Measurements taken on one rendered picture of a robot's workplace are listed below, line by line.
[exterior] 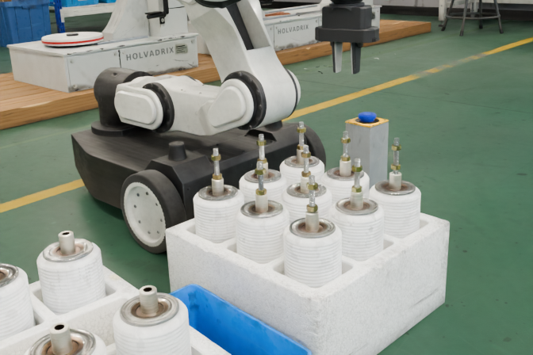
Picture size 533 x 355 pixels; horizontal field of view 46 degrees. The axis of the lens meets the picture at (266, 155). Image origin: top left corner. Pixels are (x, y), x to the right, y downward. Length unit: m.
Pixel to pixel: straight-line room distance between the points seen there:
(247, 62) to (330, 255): 0.61
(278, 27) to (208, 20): 2.47
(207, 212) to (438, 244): 0.44
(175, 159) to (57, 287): 0.60
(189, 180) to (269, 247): 0.44
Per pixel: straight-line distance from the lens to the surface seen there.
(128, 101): 1.78
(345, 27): 1.17
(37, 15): 5.59
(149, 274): 1.45
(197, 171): 1.50
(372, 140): 1.39
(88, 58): 3.11
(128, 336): 0.81
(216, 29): 1.52
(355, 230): 1.07
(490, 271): 1.47
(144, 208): 1.52
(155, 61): 3.33
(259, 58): 1.49
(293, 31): 4.08
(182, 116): 1.68
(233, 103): 1.45
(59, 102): 2.97
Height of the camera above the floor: 0.68
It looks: 18 degrees down
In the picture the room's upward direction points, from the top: 2 degrees counter-clockwise
